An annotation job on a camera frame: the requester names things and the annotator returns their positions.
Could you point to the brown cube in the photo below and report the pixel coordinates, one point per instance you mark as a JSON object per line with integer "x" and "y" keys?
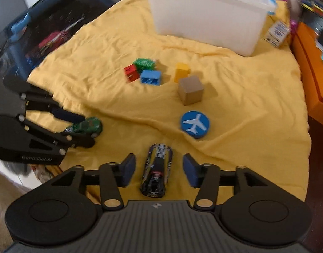
{"x": 190, "y": 91}

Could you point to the black patterned toy car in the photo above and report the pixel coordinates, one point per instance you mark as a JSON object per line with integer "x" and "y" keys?
{"x": 156, "y": 179}

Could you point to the blue block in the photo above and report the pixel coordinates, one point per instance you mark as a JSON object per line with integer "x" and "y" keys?
{"x": 151, "y": 76}

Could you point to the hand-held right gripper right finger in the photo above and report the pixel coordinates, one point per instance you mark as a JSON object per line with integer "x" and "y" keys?
{"x": 191, "y": 171}

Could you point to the colourful printed box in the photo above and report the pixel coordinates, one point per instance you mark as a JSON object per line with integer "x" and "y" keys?
{"x": 314, "y": 5}

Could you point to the small yellow block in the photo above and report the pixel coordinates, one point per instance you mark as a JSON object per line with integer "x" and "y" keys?
{"x": 182, "y": 71}

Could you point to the blue disc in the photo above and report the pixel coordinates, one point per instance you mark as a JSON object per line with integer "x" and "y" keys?
{"x": 195, "y": 123}

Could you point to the yellow cloth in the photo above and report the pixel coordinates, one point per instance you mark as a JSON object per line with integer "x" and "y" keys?
{"x": 243, "y": 97}

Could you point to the red cube block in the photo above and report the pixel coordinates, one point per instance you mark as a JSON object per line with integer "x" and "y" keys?
{"x": 131, "y": 73}

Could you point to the green block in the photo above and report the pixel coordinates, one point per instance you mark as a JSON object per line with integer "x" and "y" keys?
{"x": 144, "y": 63}

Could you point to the dark blue bag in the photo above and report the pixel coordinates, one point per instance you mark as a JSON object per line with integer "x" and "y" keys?
{"x": 58, "y": 18}

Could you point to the white plastic container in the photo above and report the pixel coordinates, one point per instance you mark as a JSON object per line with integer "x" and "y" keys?
{"x": 203, "y": 23}

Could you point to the red packet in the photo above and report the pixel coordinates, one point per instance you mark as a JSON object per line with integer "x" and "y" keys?
{"x": 53, "y": 42}

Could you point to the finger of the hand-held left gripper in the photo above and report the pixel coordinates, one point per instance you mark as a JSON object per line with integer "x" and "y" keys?
{"x": 68, "y": 115}
{"x": 82, "y": 142}

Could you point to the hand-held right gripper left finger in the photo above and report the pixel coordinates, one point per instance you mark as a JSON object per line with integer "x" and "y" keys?
{"x": 128, "y": 171}

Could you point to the orange box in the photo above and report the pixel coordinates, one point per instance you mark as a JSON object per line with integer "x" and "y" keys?
{"x": 309, "y": 71}

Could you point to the small white blue box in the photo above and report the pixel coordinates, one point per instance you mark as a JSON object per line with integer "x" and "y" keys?
{"x": 276, "y": 34}

